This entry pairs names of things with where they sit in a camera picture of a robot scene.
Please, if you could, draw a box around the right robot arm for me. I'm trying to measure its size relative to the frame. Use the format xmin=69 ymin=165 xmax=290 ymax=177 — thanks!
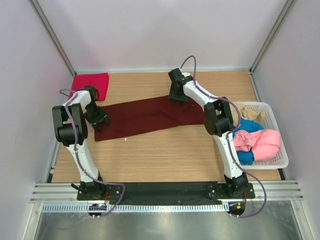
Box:
xmin=168 ymin=68 xmax=249 ymax=198

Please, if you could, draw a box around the aluminium frame rail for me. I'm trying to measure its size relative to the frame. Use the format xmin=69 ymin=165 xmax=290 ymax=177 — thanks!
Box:
xmin=31 ymin=180 xmax=303 ymax=206

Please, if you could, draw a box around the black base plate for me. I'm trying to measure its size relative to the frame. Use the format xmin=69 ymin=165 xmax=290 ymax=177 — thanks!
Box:
xmin=71 ymin=181 xmax=256 ymax=206

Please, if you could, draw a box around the pink t-shirt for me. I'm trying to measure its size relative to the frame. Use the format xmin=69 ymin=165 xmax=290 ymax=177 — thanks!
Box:
xmin=233 ymin=128 xmax=282 ymax=161

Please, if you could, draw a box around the blue t-shirt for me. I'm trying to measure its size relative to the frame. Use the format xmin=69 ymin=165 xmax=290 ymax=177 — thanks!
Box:
xmin=232 ymin=118 xmax=264 ymax=165

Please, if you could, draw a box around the white plastic basket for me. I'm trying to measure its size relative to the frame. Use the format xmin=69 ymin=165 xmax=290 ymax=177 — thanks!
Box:
xmin=231 ymin=101 xmax=289 ymax=170

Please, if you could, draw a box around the dark red t-shirt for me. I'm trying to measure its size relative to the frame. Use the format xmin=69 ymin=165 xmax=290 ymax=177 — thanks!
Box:
xmin=94 ymin=95 xmax=205 ymax=142

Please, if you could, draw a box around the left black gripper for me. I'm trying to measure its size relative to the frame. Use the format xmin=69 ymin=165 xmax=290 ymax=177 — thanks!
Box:
xmin=84 ymin=102 xmax=109 ymax=132

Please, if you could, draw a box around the folded red t-shirt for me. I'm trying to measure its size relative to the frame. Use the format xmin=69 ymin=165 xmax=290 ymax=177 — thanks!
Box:
xmin=71 ymin=72 xmax=110 ymax=102

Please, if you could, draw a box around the white slotted cable duct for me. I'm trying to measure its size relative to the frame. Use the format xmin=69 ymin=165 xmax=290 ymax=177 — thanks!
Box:
xmin=42 ymin=202 xmax=229 ymax=214

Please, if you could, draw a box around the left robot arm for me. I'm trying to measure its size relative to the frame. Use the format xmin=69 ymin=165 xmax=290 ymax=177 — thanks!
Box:
xmin=52 ymin=85 xmax=110 ymax=201

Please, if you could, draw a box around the beige t-shirt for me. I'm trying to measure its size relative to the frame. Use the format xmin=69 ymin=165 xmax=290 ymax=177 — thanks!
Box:
xmin=237 ymin=104 xmax=266 ymax=124

